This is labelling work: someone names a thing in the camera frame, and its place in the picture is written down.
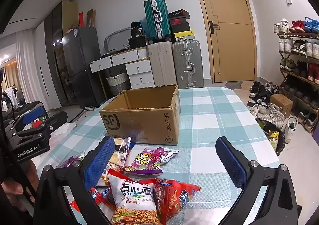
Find dark glass cabinet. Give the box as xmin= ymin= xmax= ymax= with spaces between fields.
xmin=43 ymin=3 xmax=75 ymax=108

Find beige rug striped border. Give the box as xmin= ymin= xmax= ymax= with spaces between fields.
xmin=75 ymin=106 xmax=100 ymax=121

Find wooden shoe rack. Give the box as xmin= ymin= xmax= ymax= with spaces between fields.
xmin=278 ymin=29 xmax=319 ymax=133

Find white curtain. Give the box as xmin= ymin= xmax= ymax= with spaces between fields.
xmin=16 ymin=28 xmax=53 ymax=113

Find grey refrigerator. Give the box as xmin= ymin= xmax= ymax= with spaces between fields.
xmin=61 ymin=27 xmax=106 ymax=108

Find small cardboard box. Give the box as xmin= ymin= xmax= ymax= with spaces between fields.
xmin=270 ymin=94 xmax=294 ymax=118

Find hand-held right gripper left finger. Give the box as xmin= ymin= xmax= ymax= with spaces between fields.
xmin=33 ymin=136 xmax=116 ymax=225

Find wooden door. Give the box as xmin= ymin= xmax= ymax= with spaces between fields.
xmin=191 ymin=0 xmax=258 ymax=84

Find shoe rack with shoes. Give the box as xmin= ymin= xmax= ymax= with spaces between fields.
xmin=274 ymin=17 xmax=319 ymax=128

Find silver suitcase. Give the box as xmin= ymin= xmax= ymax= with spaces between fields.
xmin=172 ymin=40 xmax=203 ymax=89

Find black trash bag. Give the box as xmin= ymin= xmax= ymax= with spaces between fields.
xmin=257 ymin=119 xmax=286 ymax=157

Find purple snack packet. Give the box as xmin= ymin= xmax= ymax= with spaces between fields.
xmin=57 ymin=154 xmax=85 ymax=169

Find white noodle snack packet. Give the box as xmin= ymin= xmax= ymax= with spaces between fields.
xmin=107 ymin=169 xmax=160 ymax=225

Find grey door mat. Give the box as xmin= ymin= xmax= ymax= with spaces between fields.
xmin=224 ymin=81 xmax=243 ymax=90

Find person's left hand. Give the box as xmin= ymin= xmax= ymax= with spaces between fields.
xmin=0 ymin=159 xmax=38 ymax=212

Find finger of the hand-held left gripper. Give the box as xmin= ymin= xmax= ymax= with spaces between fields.
xmin=10 ymin=111 xmax=68 ymax=144
xmin=14 ymin=106 xmax=49 ymax=131

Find wicker basket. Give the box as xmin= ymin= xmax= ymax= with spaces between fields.
xmin=106 ymin=70 xmax=129 ymax=96

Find cardboard sheets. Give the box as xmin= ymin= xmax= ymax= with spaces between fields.
xmin=86 ymin=9 xmax=96 ymax=27

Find purple grape candy bag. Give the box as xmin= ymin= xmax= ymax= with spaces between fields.
xmin=125 ymin=147 xmax=179 ymax=175

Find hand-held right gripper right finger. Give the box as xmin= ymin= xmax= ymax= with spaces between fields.
xmin=216 ymin=136 xmax=303 ymax=225

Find white drawer desk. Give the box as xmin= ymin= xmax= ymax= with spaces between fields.
xmin=90 ymin=47 xmax=155 ymax=91

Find pile of sneakers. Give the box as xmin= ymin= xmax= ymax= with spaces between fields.
xmin=247 ymin=81 xmax=298 ymax=144

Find red triangular chip bag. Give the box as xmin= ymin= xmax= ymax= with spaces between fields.
xmin=153 ymin=178 xmax=201 ymax=225

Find white metal frame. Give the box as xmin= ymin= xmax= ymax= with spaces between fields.
xmin=103 ymin=28 xmax=132 ymax=52

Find beige suitcase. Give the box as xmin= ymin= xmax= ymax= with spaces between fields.
xmin=148 ymin=41 xmax=176 ymax=87

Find teal suitcase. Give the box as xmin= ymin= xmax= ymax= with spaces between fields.
xmin=144 ymin=0 xmax=172 ymax=41

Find clear cracker packet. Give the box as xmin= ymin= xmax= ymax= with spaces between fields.
xmin=108 ymin=136 xmax=132 ymax=169

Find small red blue snack packet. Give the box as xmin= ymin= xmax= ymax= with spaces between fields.
xmin=98 ymin=187 xmax=117 ymax=212
xmin=89 ymin=187 xmax=100 ymax=203

